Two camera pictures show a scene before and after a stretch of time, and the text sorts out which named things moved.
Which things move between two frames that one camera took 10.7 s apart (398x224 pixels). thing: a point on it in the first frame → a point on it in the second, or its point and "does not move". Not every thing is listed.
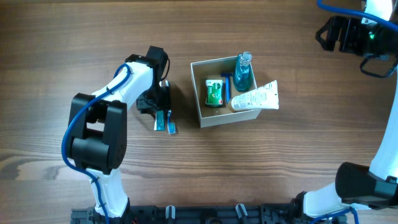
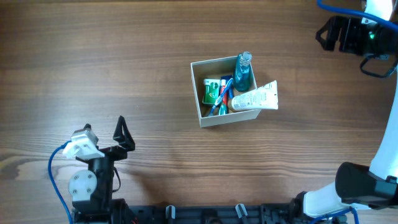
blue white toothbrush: (171, 126) → (218, 99)
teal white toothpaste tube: (159, 122) → (223, 108)
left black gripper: (165, 103) → (125, 140)
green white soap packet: (214, 94) does not move
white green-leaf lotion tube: (265, 98) does not move
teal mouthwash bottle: (243, 75) does not move
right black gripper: (349, 26) does not move
